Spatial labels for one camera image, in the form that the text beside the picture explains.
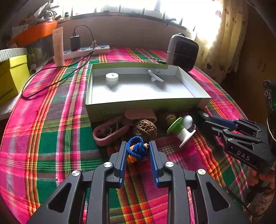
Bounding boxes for green white spool gadget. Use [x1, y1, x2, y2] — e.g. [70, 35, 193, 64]
[166, 115, 196, 148]

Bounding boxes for blue orange rope toy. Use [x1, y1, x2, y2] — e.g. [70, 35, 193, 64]
[126, 136, 149, 163]

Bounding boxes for brown walnut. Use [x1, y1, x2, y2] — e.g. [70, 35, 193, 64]
[163, 113, 176, 127]
[133, 119, 157, 141]

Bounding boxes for pink plastic clip case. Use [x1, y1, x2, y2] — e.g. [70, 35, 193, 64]
[93, 117, 129, 146]

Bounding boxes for pink leather pouch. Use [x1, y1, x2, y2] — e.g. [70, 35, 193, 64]
[122, 108, 157, 126]

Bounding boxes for floral yellow curtain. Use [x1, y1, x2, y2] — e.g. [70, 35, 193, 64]
[195, 1, 248, 84]

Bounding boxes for grey black space heater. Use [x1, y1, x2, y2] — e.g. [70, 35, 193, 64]
[166, 33, 199, 71]

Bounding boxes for oval grey magnetic holder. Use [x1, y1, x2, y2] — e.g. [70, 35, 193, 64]
[148, 70, 164, 83]

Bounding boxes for shallow green white box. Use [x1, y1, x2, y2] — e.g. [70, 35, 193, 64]
[85, 62, 211, 123]

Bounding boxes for white round puck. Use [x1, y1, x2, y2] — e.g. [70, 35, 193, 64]
[105, 72, 119, 83]

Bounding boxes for yellow cardboard box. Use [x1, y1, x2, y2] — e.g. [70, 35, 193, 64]
[0, 55, 30, 105]

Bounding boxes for white power strip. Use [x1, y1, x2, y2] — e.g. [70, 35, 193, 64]
[64, 45, 110, 60]

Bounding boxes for black charger adapter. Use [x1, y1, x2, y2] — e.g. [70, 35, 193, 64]
[70, 32, 81, 51]

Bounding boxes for striped white box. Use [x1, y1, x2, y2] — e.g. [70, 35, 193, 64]
[0, 48, 27, 63]

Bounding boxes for white cream tube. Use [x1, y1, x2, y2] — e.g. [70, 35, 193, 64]
[52, 27, 65, 67]

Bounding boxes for orange tray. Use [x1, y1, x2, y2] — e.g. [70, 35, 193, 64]
[8, 21, 58, 48]

